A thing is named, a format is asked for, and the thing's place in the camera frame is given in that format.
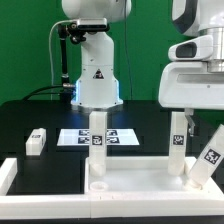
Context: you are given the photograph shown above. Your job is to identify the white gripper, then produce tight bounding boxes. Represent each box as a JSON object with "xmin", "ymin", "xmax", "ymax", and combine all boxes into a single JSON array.
[{"xmin": 158, "ymin": 62, "xmax": 224, "ymax": 136}]

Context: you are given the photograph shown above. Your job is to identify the white desk tabletop tray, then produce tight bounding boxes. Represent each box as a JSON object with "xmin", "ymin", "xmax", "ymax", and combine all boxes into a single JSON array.
[{"xmin": 84, "ymin": 156, "xmax": 224, "ymax": 218}]

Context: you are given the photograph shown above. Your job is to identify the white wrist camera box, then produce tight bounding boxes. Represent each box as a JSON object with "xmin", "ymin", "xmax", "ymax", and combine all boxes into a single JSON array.
[{"xmin": 168, "ymin": 35, "xmax": 213, "ymax": 61}]

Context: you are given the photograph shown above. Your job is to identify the fiducial marker base plate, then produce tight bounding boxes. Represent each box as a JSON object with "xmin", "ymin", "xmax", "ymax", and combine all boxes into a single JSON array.
[{"xmin": 57, "ymin": 129, "xmax": 139, "ymax": 146}]

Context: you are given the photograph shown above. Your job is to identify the grey depth camera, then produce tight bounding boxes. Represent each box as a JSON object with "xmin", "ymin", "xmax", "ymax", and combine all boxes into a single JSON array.
[{"xmin": 77, "ymin": 18, "xmax": 107, "ymax": 32}]

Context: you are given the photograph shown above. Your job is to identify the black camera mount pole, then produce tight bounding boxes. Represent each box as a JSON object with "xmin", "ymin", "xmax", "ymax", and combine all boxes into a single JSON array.
[{"xmin": 58, "ymin": 23, "xmax": 86, "ymax": 103}]

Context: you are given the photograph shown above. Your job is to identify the black cables on table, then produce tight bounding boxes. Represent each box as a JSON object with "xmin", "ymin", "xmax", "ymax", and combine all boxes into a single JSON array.
[{"xmin": 21, "ymin": 83, "xmax": 76, "ymax": 102}]

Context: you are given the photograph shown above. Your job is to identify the white camera cable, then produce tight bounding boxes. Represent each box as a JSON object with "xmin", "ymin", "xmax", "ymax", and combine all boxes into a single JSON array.
[{"xmin": 48, "ymin": 19, "xmax": 78, "ymax": 100}]

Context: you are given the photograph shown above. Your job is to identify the white U-shaped obstacle frame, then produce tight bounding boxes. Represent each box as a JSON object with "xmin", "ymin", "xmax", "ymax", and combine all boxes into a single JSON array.
[{"xmin": 0, "ymin": 158, "xmax": 91, "ymax": 220}]

